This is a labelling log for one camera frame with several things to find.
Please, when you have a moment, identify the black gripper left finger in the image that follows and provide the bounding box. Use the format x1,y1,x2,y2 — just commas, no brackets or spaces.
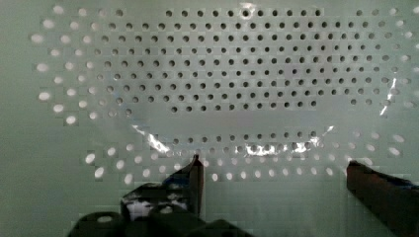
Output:
120,154,204,219

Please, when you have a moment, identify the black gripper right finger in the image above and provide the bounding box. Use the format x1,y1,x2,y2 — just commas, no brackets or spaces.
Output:
346,160,419,237

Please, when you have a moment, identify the green plastic strainer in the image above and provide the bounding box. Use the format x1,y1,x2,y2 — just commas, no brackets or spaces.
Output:
1,0,418,237

